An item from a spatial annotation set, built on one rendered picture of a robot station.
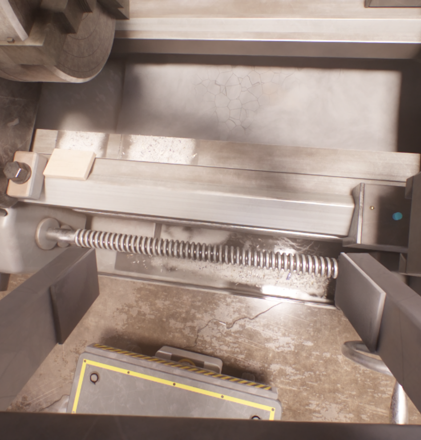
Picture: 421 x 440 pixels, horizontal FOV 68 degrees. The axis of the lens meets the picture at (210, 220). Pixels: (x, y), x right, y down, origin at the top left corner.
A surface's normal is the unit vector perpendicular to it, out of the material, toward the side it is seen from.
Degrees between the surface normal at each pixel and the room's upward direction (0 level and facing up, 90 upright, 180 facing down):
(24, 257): 90
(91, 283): 96
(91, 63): 90
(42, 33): 9
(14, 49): 82
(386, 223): 0
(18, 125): 90
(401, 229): 0
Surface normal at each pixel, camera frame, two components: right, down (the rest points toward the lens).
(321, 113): 0.07, -0.13
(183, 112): -0.23, 0.00
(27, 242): 0.98, 0.11
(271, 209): -0.18, 0.46
